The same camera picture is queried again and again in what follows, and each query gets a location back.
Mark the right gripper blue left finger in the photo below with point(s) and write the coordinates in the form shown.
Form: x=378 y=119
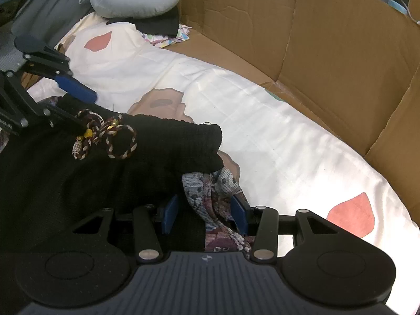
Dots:
x=152 y=227

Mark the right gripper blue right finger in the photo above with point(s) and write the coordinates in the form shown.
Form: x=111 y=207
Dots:
x=260 y=222

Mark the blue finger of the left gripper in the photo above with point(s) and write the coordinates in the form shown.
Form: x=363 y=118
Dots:
x=75 y=88

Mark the black bear pattern garment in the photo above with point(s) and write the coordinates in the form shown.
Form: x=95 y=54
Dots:
x=53 y=176

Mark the cream bear print quilt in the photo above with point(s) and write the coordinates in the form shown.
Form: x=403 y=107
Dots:
x=283 y=159

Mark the grey blue pillow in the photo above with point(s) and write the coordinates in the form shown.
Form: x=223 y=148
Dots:
x=49 y=20

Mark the black cloth under neck pillow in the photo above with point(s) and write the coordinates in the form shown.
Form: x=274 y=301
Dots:
x=166 y=24

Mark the brown cardboard box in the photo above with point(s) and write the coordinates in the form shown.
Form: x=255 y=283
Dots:
x=352 y=66

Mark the blue cap detergent bottle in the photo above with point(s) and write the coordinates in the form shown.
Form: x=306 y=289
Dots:
x=397 y=6

